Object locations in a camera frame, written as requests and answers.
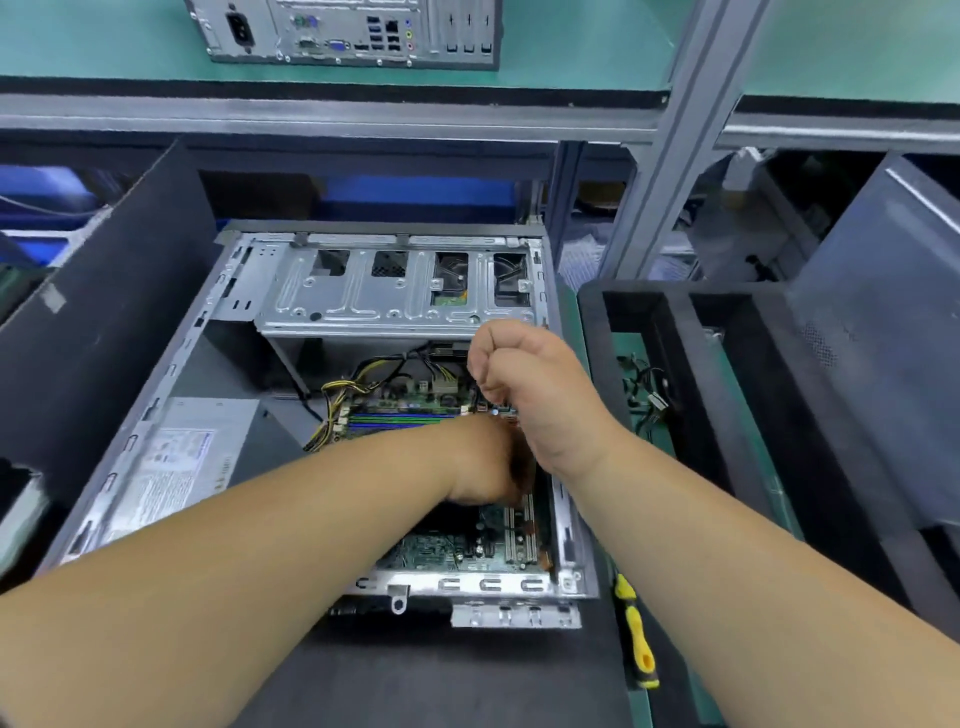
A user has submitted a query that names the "person's left hand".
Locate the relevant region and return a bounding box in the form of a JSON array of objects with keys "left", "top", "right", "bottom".
[{"left": 435, "top": 412, "right": 534, "bottom": 509}]

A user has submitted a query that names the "person's right hand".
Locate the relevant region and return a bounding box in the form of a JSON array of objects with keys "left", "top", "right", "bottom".
[{"left": 465, "top": 318, "right": 624, "bottom": 485}]

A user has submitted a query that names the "green motherboard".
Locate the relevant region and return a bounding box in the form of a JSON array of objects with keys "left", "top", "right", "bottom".
[{"left": 322, "top": 367, "right": 557, "bottom": 579}]

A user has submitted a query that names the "grey computer case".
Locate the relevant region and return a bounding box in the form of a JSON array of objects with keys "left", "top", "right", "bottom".
[{"left": 37, "top": 222, "right": 602, "bottom": 632}]

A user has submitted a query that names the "yellow handled screwdriver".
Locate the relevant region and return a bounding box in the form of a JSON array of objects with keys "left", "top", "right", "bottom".
[{"left": 612, "top": 570, "right": 662, "bottom": 692}]

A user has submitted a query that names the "grey side panel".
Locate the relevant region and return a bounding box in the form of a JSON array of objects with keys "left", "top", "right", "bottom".
[{"left": 787, "top": 150, "right": 960, "bottom": 530}]

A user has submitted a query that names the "person's right forearm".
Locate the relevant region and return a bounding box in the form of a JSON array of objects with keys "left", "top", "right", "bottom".
[{"left": 570, "top": 427, "right": 960, "bottom": 728}]

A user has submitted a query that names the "person's left forearm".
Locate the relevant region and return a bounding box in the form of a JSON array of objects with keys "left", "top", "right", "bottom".
[{"left": 0, "top": 427, "right": 467, "bottom": 728}]

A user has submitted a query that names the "silver backed desktop computer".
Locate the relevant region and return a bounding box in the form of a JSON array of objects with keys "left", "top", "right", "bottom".
[{"left": 184, "top": 0, "right": 506, "bottom": 71}]

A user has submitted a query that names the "empty black foam tray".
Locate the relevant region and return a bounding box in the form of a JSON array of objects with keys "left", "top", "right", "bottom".
[{"left": 577, "top": 277, "right": 960, "bottom": 728}]

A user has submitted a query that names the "silver power supply unit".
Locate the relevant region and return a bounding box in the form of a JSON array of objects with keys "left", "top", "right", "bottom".
[{"left": 97, "top": 396, "right": 264, "bottom": 549}]

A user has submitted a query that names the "green upper shelf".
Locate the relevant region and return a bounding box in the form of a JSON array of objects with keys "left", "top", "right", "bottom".
[{"left": 0, "top": 0, "right": 960, "bottom": 152}]

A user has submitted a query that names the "black upright side panel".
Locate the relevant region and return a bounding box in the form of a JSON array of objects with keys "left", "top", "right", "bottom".
[{"left": 0, "top": 142, "right": 227, "bottom": 519}]

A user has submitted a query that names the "small black cable bundle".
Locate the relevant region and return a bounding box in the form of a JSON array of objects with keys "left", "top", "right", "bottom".
[{"left": 619, "top": 357, "right": 680, "bottom": 440}]

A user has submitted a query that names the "yellow and black wire bundle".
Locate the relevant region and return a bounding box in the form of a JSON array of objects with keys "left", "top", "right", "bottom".
[{"left": 304, "top": 352, "right": 414, "bottom": 452}]

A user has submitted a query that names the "aluminium frame post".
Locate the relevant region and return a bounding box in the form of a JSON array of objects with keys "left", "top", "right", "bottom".
[{"left": 597, "top": 0, "right": 774, "bottom": 282}]

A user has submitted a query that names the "green circuit board with cables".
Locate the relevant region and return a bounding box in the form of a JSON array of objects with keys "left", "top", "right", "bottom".
[{"left": 0, "top": 465, "right": 54, "bottom": 579}]

